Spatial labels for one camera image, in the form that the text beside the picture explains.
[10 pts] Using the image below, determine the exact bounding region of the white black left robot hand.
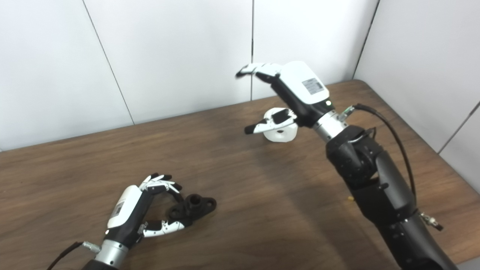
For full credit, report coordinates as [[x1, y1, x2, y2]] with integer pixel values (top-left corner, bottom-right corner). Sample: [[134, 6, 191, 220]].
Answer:
[[104, 173, 186, 248]]

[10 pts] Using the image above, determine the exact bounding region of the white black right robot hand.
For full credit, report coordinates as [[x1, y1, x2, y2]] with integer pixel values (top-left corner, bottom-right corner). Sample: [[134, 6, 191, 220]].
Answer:
[[235, 61, 335, 135]]

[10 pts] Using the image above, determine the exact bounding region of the round white plastic piece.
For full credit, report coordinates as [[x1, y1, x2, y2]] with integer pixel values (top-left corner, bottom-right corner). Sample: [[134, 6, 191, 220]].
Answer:
[[262, 108, 299, 143]]

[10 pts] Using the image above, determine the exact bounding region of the black plastic holder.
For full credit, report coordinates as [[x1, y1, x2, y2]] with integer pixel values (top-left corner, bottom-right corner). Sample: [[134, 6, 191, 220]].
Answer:
[[167, 194, 217, 227]]

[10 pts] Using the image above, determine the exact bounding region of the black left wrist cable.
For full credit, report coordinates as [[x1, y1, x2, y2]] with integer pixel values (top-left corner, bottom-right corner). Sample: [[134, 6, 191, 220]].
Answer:
[[47, 241, 102, 270]]

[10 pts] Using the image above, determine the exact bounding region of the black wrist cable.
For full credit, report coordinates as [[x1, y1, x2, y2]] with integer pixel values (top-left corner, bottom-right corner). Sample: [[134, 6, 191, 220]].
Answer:
[[339, 103, 419, 210], [47, 241, 102, 270]]

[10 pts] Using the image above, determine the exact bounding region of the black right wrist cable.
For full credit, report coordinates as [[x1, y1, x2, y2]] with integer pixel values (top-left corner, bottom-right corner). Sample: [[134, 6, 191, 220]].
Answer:
[[339, 103, 419, 210]]

